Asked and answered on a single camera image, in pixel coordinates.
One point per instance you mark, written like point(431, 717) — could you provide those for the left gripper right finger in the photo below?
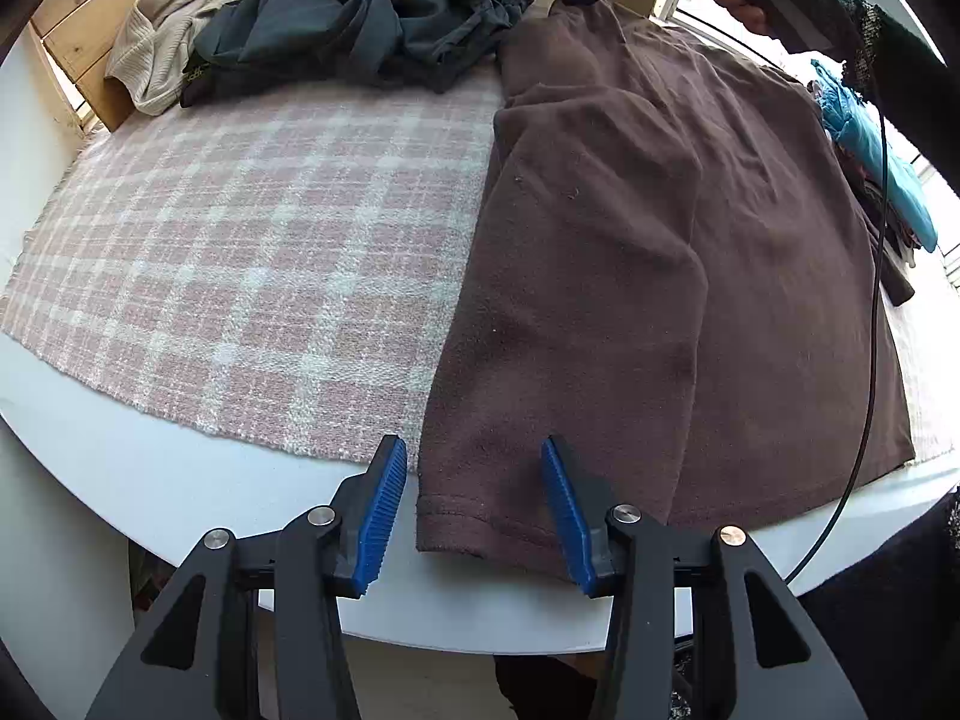
point(756, 653)

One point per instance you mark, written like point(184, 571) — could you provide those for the beige knit garment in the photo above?
point(153, 46)

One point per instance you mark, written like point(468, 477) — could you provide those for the person's black tweed torso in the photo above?
point(891, 620)

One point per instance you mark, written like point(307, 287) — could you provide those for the pine slat panel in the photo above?
point(78, 35)

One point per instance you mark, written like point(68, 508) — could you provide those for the person's right forearm black sleeve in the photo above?
point(897, 72)

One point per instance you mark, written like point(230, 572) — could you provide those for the pink plaid table cloth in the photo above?
point(281, 272)

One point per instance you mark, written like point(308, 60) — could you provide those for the folded teal garment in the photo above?
point(844, 116)

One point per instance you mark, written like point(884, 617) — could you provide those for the dark blue-grey garment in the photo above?
point(253, 45)

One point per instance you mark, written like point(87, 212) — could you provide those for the brown fleece garment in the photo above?
point(670, 272)

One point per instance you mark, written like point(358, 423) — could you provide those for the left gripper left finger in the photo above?
point(194, 655)

